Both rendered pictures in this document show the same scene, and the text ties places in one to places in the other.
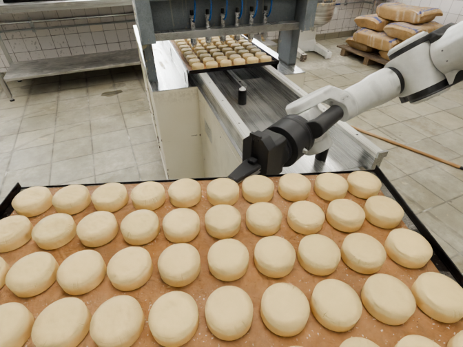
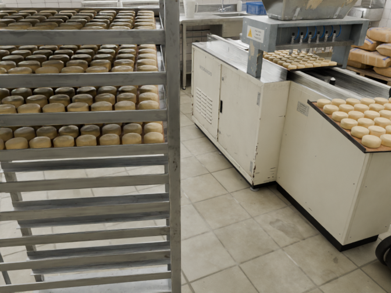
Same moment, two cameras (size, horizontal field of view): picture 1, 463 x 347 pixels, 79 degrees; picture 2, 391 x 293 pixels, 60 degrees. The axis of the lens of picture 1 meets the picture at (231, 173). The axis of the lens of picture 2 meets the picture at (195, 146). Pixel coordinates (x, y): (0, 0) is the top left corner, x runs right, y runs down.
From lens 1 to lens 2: 1.20 m
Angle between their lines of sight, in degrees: 12
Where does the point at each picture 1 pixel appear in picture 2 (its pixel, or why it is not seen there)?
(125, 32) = not seen: hidden behind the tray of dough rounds
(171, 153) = (263, 129)
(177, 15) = (283, 35)
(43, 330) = (380, 121)
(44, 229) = (345, 107)
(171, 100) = (273, 89)
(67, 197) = (339, 101)
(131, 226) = (376, 106)
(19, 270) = (353, 113)
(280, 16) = (341, 36)
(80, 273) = (374, 114)
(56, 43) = not seen: hidden behind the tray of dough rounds
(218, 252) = not seen: outside the picture
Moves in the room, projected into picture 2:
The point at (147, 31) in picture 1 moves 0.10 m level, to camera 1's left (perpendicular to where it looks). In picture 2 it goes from (272, 44) to (255, 44)
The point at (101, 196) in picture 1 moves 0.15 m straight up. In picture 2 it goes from (352, 100) to (362, 60)
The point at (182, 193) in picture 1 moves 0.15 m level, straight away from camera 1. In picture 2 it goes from (382, 100) to (355, 88)
